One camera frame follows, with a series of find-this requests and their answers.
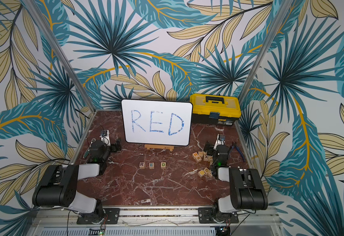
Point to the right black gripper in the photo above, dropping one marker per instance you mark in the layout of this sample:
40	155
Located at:
221	148

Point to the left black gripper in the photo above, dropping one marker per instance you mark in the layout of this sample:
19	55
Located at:
114	149

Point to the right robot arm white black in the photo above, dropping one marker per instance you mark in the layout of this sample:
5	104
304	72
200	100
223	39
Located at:
246	189

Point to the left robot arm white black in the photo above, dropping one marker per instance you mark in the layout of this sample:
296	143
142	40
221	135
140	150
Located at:
58	186

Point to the wooden letter block O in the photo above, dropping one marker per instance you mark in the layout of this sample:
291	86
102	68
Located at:
207	171

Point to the wooden letter block J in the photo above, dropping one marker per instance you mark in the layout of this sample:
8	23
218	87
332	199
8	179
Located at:
210	174

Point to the wooden letter block front left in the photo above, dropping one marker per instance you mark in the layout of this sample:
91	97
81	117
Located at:
201	173

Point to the white dry-erase board RED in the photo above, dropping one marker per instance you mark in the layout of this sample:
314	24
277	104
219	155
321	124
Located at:
157	122

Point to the wooden board easel stand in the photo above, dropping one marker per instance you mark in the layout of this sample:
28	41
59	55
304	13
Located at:
164	147

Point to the yellow black toolbox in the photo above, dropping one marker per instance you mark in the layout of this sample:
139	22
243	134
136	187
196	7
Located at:
215	109

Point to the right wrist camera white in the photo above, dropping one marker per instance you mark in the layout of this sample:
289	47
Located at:
220	140

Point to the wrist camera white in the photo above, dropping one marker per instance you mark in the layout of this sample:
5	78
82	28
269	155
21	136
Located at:
104	136
220	140

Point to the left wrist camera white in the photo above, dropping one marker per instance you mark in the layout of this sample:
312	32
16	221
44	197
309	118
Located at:
104	136

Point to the teal handled ratchet wrench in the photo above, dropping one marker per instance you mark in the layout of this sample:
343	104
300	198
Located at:
86	154

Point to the blue handled pliers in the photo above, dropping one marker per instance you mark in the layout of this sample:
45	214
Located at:
234	146

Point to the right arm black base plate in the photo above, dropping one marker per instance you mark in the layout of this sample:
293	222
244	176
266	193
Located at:
208	215

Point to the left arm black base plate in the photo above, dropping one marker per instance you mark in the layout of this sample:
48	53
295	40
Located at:
105	216

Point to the aluminium front rail frame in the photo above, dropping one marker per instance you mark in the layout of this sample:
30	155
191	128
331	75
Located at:
157	221

